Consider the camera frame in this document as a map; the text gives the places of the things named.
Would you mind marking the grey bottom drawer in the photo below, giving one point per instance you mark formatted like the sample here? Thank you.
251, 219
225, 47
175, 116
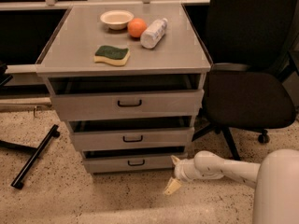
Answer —
128, 164

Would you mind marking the grey middle drawer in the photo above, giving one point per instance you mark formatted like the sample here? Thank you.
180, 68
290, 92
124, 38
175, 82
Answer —
169, 137

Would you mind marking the grey drawer cabinet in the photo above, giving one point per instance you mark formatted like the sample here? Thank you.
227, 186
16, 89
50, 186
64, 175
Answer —
177, 63

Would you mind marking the white plastic bottle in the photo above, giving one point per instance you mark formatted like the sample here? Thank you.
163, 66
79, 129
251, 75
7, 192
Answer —
154, 33

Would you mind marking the grey drawer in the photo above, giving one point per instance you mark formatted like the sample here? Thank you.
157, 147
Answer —
169, 137
127, 105
128, 164

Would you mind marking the black office chair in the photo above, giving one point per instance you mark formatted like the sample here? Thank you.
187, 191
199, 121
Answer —
245, 39

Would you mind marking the orange fruit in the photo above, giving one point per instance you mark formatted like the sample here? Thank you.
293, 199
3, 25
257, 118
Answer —
136, 27

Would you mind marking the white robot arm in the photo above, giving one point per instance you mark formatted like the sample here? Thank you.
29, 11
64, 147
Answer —
275, 181

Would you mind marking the grey top drawer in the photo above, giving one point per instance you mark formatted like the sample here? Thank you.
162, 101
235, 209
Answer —
127, 105

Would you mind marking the green yellow sponge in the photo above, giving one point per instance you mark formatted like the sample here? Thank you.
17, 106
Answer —
112, 55

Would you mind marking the black stand base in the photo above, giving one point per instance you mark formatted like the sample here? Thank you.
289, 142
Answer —
34, 153

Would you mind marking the white bowl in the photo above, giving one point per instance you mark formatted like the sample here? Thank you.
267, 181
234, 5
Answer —
116, 19

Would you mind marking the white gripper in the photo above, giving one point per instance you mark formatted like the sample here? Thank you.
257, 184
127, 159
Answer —
179, 172

